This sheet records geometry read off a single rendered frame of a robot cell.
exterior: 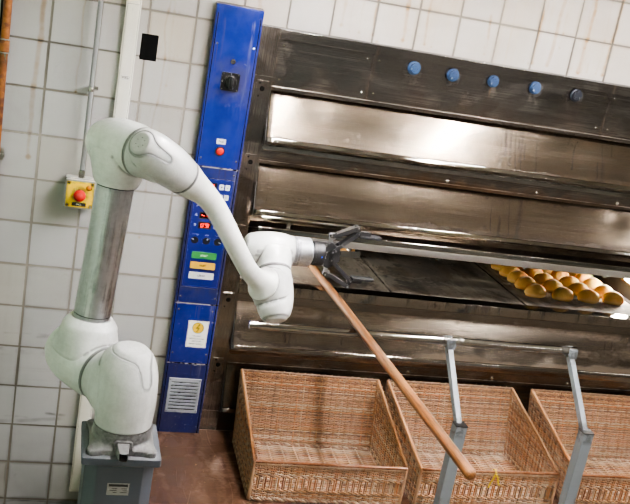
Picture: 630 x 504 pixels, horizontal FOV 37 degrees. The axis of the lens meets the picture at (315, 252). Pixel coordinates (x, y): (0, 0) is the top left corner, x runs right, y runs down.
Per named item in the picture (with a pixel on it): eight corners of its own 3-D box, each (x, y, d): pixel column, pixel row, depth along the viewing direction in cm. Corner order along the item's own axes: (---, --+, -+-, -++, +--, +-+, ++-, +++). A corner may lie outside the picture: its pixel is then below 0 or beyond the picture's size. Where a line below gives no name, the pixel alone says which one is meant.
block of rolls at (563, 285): (472, 253, 446) (474, 242, 445) (561, 263, 459) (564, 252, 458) (527, 298, 390) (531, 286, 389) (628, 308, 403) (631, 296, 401)
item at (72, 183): (63, 202, 321) (66, 173, 318) (93, 205, 323) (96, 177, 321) (62, 207, 314) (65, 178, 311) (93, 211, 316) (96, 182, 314)
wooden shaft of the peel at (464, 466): (476, 482, 231) (479, 471, 230) (465, 482, 230) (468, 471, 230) (307, 259, 388) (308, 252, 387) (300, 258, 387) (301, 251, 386)
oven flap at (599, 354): (230, 348, 351) (236, 295, 352) (645, 379, 398) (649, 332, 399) (232, 349, 346) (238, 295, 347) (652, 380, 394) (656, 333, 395)
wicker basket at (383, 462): (227, 432, 360) (238, 366, 353) (367, 440, 374) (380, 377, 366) (244, 502, 315) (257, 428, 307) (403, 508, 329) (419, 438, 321)
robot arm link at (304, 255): (287, 260, 291) (305, 262, 292) (293, 269, 282) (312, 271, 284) (292, 232, 288) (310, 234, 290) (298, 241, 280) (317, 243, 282)
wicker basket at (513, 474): (370, 440, 375) (384, 377, 367) (498, 446, 390) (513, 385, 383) (411, 508, 330) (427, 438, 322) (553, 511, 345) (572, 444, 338)
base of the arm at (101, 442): (86, 463, 240) (88, 444, 239) (86, 422, 261) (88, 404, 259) (158, 466, 245) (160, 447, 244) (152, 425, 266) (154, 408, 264)
